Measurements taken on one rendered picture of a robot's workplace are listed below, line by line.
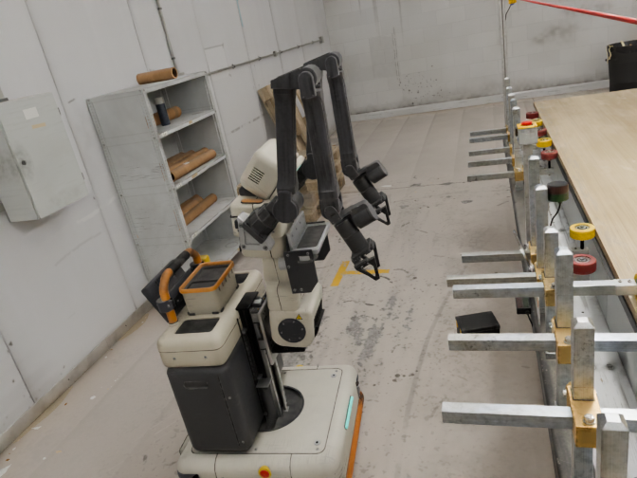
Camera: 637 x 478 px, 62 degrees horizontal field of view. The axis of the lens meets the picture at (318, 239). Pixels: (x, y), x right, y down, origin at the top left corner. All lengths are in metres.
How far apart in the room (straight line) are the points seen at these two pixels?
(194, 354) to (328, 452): 0.61
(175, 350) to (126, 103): 2.11
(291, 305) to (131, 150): 2.17
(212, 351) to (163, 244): 2.12
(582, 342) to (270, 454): 1.36
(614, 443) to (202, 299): 1.46
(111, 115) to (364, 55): 6.39
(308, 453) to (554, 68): 8.16
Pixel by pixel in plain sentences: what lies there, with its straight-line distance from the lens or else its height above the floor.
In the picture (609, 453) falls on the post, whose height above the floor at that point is 1.09.
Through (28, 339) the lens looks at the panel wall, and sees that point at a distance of 3.39.
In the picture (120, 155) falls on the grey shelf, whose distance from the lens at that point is 3.83.
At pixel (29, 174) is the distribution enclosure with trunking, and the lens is 3.12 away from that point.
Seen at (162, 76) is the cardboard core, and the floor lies 1.58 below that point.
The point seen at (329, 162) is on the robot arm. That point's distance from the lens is 1.51.
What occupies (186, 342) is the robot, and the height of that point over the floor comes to 0.80.
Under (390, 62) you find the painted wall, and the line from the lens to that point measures 9.50.
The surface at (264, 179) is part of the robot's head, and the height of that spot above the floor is 1.30.
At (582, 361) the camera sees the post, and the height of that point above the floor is 1.06.
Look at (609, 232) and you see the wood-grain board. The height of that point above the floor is 0.90.
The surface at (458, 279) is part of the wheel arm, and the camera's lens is 1.83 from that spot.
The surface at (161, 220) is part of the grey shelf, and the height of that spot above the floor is 0.67.
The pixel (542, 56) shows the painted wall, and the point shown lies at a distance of 9.45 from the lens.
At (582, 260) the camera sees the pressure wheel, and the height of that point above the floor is 0.91.
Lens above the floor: 1.72
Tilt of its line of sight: 22 degrees down
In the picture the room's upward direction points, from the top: 11 degrees counter-clockwise
